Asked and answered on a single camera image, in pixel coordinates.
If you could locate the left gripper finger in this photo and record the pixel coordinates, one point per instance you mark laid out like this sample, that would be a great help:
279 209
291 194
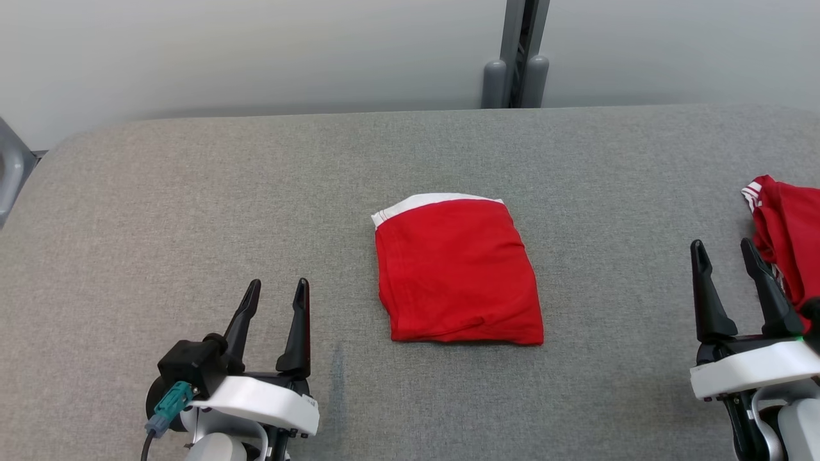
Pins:
246 317
300 339

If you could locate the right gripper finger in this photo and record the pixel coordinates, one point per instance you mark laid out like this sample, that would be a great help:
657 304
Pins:
775 307
711 314

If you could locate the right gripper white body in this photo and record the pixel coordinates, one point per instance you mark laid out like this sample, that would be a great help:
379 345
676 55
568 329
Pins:
749 371

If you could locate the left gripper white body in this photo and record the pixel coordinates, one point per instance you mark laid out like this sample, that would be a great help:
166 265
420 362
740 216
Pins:
269 400

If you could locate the red jersey with white sleeves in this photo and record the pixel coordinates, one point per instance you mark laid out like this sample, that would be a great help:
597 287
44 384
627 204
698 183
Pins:
797 237

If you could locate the red basketball shorts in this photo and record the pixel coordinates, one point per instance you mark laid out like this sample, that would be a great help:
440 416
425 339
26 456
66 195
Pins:
455 275

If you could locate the grey partition foot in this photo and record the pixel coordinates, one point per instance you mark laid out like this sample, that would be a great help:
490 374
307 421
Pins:
13 173

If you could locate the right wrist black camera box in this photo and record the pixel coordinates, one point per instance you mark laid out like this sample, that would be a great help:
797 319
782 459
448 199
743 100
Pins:
812 320

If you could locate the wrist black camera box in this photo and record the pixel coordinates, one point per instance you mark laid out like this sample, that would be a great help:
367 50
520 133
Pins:
812 320
192 365

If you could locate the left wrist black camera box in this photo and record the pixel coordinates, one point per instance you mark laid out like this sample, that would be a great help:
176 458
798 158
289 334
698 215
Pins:
192 365

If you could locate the grey partition post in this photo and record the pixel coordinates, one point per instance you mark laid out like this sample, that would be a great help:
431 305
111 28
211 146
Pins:
516 64

